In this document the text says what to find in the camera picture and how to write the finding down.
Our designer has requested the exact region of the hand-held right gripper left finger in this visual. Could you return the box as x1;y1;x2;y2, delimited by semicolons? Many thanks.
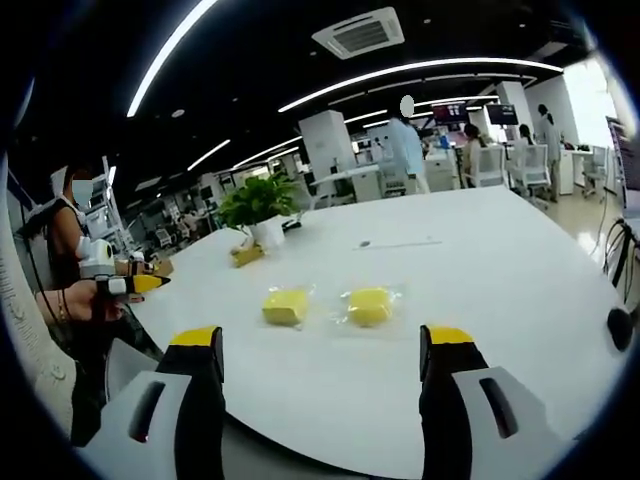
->
78;324;227;480

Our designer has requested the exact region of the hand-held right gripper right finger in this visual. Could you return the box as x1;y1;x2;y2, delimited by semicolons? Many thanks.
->
418;323;582;480

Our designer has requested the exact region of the yellow silicone block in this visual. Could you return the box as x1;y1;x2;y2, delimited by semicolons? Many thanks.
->
330;284;404;331
260;283;317;331

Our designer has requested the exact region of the person's left hand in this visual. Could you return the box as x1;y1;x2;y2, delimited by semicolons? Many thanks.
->
34;281;146;326

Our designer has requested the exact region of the person's dark clothing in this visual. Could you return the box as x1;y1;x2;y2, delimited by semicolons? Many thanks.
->
49;299;166;448

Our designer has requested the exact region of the yellow tissue box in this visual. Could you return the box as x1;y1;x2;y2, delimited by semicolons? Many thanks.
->
229;238;267;269

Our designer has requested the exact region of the person's white knit left sleeve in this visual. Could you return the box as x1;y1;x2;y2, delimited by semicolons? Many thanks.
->
0;234;77;444

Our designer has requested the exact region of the green potted plant white pot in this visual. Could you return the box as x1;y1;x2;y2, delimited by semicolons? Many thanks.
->
216;174;304;249

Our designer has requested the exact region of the black computer mouse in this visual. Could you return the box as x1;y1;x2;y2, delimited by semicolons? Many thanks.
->
606;307;634;352

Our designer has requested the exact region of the long curved ceiling light strip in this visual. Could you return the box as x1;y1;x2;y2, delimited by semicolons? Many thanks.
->
126;0;222;119
277;57;565;114

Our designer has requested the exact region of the white square pillar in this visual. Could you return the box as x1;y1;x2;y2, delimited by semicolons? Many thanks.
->
298;110;359;177

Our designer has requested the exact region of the white mesh office chair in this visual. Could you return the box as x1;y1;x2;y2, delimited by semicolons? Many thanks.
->
471;143;507;189
512;143;552;202

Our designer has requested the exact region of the ceiling air conditioner vent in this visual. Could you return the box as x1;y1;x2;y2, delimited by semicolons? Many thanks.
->
310;6;406;62

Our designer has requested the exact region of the black cable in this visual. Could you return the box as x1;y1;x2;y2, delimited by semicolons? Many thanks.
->
18;199;54;326

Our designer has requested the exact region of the black chair frame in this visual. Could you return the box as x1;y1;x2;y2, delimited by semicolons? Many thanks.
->
601;216;640;302

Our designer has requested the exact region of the wall monitor screen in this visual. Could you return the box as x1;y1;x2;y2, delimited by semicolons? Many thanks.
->
486;103;519;129
431;102;469;127

